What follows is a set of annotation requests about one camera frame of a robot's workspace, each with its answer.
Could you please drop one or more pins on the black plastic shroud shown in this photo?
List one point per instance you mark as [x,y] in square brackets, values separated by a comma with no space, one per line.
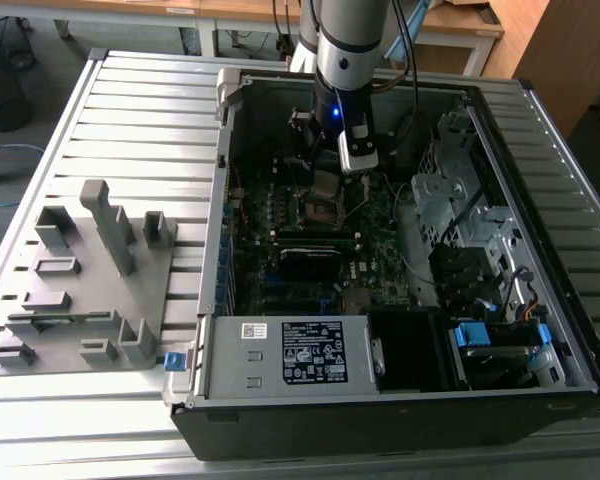
[410,350]

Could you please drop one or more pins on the black graphics card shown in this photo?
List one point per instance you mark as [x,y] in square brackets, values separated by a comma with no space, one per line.
[310,265]

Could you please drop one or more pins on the silver metal drive cage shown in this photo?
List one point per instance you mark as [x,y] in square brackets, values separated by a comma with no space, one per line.
[432,192]

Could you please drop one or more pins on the black PC case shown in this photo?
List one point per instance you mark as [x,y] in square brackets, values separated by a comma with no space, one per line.
[330,435]

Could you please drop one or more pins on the gray parts rack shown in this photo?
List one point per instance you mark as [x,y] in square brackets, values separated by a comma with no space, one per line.
[95,300]

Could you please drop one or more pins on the black waste bin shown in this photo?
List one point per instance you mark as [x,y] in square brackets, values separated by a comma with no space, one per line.
[5,107]

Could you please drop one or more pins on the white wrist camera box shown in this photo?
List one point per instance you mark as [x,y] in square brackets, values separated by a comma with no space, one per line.
[358,162]

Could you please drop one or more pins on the blue case latch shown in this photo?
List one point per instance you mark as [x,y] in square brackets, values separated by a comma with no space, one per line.
[175,362]

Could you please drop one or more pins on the gray power supply unit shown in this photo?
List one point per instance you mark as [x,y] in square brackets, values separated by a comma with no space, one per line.
[230,360]

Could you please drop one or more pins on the wooden cabinet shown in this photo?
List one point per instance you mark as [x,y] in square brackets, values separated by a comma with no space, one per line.
[570,50]

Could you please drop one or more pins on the brown chipset heat sink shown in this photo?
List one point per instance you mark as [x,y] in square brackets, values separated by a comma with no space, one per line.
[356,300]

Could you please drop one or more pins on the RAM slot black clips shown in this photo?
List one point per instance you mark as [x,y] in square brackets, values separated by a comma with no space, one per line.
[315,230]
[315,240]

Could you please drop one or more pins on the small wooden desk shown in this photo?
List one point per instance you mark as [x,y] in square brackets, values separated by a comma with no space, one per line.
[455,25]

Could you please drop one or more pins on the hard disk in blue carrier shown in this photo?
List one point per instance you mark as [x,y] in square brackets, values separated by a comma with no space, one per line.
[472,334]

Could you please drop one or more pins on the green motherboard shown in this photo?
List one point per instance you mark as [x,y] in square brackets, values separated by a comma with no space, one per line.
[380,260]

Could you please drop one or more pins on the black drive bay bracket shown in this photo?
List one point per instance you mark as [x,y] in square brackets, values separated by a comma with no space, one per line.
[460,280]

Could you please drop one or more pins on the long wooden desk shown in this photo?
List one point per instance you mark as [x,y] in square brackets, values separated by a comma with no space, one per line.
[130,5]

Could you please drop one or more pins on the CPU socket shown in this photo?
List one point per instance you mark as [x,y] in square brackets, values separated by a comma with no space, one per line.
[320,212]

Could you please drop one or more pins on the RAM slot white clips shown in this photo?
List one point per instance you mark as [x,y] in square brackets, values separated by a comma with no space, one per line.
[315,244]
[315,235]

